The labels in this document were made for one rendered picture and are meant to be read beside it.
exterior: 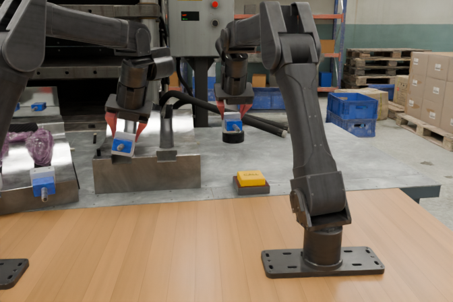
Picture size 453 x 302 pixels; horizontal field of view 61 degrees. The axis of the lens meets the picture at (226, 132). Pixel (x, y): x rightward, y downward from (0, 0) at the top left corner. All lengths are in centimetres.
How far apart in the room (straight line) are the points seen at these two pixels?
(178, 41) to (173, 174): 92
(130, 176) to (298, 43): 52
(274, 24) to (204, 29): 110
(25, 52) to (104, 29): 17
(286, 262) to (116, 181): 48
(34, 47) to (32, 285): 38
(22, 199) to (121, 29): 43
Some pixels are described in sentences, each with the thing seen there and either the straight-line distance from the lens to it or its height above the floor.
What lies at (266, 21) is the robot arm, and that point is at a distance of 71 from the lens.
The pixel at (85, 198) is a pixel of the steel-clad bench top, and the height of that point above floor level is 80.
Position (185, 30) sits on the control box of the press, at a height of 119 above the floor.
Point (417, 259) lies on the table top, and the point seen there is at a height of 80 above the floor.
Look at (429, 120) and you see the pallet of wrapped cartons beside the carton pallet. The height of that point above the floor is 19.
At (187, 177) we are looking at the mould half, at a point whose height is 83.
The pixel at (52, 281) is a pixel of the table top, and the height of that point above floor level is 80.
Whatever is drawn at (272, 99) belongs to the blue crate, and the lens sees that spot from 469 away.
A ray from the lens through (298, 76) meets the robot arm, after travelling 68.
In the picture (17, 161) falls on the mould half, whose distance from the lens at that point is 109.
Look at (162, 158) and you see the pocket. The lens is 100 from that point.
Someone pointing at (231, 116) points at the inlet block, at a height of 96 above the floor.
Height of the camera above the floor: 119
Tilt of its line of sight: 15 degrees down
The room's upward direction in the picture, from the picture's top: straight up
